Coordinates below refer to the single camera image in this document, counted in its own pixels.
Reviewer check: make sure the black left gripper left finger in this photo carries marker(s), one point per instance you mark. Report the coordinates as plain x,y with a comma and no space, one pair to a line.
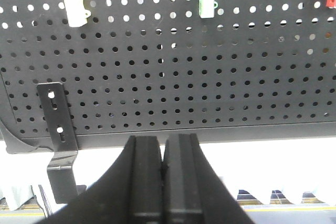
130,191

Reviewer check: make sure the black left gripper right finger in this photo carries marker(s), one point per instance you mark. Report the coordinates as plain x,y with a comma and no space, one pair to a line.
192,192

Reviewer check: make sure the black left pegboard clamp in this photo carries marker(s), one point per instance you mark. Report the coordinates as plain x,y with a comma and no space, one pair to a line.
59,124

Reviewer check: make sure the black perforated pegboard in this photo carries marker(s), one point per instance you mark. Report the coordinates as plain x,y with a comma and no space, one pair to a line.
259,69

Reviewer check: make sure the cream yellow toggle switch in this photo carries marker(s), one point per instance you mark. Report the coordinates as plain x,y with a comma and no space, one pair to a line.
76,12

